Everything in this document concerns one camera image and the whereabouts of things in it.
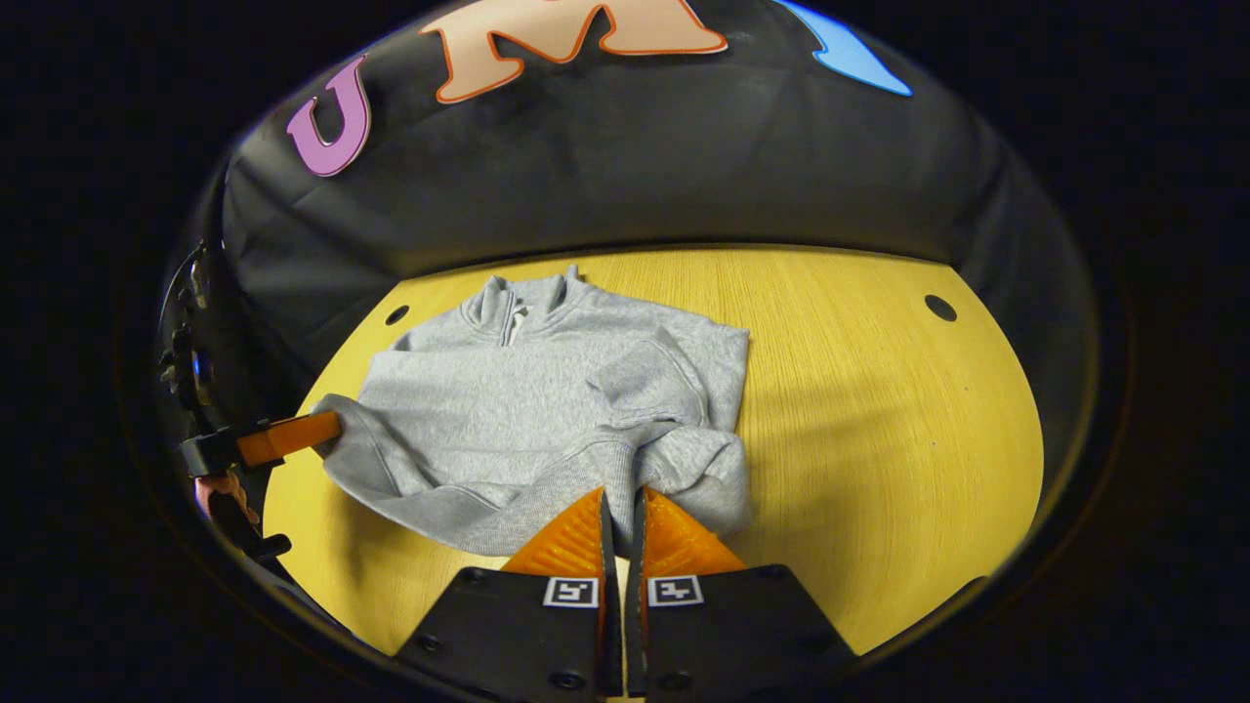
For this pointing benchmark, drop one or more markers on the black backdrop cloth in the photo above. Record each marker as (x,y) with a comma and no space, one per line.
(635,166)

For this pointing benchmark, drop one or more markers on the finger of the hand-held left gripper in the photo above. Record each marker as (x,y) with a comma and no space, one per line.
(288,436)

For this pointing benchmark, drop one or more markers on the black round table grommet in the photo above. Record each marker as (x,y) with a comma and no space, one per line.
(396,314)
(940,308)

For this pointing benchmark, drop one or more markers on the grey zip sweatshirt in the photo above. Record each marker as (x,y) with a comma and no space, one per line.
(527,410)

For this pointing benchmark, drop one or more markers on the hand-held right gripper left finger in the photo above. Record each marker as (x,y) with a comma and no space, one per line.
(607,625)

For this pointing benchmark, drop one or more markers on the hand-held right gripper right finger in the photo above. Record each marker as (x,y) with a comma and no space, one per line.
(636,625)

